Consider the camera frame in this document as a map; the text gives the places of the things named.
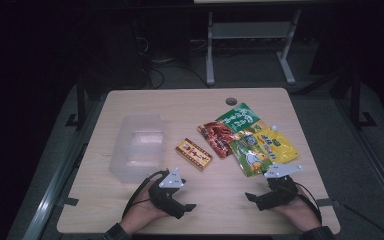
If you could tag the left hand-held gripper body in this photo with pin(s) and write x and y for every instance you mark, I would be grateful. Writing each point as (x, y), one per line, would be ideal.
(166, 196)

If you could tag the person's left hand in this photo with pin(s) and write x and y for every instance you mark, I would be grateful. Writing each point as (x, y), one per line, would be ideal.
(143, 213)

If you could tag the clear plastic container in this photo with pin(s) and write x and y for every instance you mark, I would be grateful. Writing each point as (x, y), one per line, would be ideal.
(140, 146)

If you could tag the yellow spout pouch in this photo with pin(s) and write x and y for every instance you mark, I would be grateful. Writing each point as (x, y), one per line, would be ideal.
(263, 150)

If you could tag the black metal stand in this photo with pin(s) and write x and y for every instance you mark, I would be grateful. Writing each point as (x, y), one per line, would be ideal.
(80, 100)
(356, 100)

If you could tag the white metal stand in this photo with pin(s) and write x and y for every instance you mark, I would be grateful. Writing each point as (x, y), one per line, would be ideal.
(246, 30)

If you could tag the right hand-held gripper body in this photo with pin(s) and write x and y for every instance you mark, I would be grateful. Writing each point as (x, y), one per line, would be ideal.
(280, 191)

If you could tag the green snack packet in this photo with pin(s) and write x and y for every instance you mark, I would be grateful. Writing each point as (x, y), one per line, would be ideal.
(240, 118)

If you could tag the red-brown snack packet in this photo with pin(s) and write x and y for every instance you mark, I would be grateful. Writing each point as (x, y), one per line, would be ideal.
(216, 136)

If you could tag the person's right hand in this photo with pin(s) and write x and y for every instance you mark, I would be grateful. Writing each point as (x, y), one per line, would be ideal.
(300, 213)

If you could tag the aluminium floor rail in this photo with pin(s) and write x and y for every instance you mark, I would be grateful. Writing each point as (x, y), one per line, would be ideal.
(51, 193)
(376, 160)

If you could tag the small yellow red box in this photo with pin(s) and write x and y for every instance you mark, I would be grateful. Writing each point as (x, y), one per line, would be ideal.
(193, 154)

